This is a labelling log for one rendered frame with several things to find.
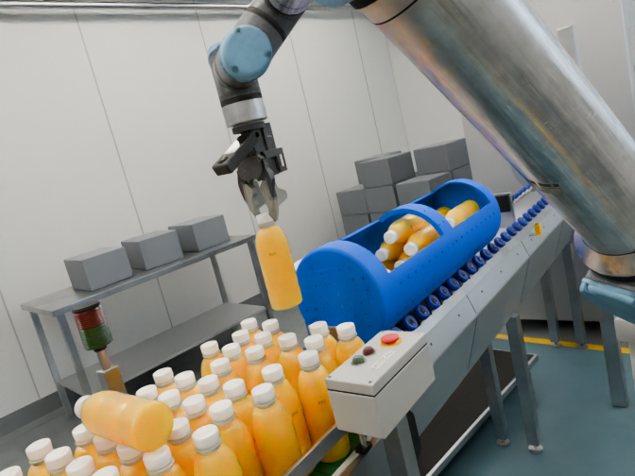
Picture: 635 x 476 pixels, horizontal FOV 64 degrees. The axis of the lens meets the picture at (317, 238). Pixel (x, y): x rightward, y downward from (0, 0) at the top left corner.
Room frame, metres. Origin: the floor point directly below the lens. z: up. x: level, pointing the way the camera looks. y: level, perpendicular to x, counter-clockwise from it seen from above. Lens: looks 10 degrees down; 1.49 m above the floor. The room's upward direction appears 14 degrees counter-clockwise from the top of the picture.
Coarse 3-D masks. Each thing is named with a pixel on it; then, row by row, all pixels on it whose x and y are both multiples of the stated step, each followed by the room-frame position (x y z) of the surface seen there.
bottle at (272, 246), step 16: (272, 224) 1.10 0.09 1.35; (256, 240) 1.10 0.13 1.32; (272, 240) 1.08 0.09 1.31; (272, 256) 1.07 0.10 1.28; (288, 256) 1.09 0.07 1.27; (272, 272) 1.07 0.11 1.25; (288, 272) 1.08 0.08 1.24; (272, 288) 1.08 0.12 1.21; (288, 288) 1.08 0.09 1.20; (272, 304) 1.09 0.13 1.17; (288, 304) 1.07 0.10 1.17
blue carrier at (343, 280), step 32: (448, 192) 1.94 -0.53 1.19; (480, 192) 1.81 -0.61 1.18; (384, 224) 1.68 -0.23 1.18; (448, 224) 1.53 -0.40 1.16; (480, 224) 1.67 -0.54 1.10; (320, 256) 1.27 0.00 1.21; (352, 256) 1.21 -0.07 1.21; (416, 256) 1.33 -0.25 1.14; (448, 256) 1.46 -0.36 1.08; (320, 288) 1.28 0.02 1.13; (352, 288) 1.22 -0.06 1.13; (384, 288) 1.18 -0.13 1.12; (416, 288) 1.30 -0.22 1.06; (320, 320) 1.30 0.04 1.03; (352, 320) 1.23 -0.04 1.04; (384, 320) 1.18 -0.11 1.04
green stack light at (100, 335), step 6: (102, 324) 1.14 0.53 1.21; (90, 330) 1.12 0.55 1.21; (96, 330) 1.13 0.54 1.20; (102, 330) 1.13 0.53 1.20; (108, 330) 1.15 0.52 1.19; (84, 336) 1.12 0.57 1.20; (90, 336) 1.12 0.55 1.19; (96, 336) 1.12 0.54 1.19; (102, 336) 1.13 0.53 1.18; (108, 336) 1.14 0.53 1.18; (84, 342) 1.12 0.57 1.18; (90, 342) 1.12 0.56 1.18; (96, 342) 1.12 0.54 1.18; (102, 342) 1.13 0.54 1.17; (108, 342) 1.14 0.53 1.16; (84, 348) 1.13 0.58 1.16; (90, 348) 1.12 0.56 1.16; (96, 348) 1.12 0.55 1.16
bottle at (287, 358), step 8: (296, 344) 1.03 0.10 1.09; (280, 352) 1.04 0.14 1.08; (288, 352) 1.02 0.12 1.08; (296, 352) 1.02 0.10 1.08; (280, 360) 1.02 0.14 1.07; (288, 360) 1.01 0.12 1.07; (296, 360) 1.01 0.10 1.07; (288, 368) 1.00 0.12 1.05; (296, 368) 1.00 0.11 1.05; (288, 376) 1.00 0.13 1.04; (296, 376) 1.00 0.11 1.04; (296, 384) 1.00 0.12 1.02
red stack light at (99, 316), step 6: (90, 312) 1.13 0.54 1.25; (96, 312) 1.13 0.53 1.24; (102, 312) 1.15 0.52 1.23; (78, 318) 1.12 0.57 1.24; (84, 318) 1.12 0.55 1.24; (90, 318) 1.12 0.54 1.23; (96, 318) 1.13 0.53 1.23; (102, 318) 1.14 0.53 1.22; (78, 324) 1.12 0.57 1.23; (84, 324) 1.12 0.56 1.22; (90, 324) 1.12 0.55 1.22; (96, 324) 1.13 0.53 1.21; (78, 330) 1.13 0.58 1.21; (84, 330) 1.12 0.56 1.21
